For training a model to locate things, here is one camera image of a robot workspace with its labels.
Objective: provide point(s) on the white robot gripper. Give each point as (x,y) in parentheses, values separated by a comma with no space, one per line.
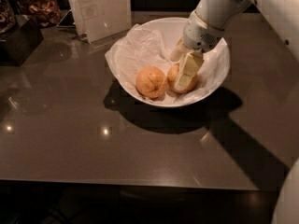
(199,34)

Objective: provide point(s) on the orange fruit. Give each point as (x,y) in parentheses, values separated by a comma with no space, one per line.
(171,77)
(151,82)

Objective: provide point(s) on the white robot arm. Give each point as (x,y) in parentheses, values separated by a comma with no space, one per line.
(261,130)

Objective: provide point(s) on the white ceramic bowl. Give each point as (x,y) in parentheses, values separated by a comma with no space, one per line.
(162,31)

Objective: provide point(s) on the white paper liner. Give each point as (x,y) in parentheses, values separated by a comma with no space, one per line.
(140,52)

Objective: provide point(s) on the clear acrylic sign holder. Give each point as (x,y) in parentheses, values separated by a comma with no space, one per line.
(99,19)

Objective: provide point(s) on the glass jar with pretzels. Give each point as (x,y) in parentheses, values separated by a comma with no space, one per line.
(46,12)

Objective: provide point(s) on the dark square box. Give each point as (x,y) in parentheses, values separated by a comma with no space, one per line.
(17,44)

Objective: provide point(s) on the left glass snack jar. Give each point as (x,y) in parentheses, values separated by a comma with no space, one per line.
(7,16)

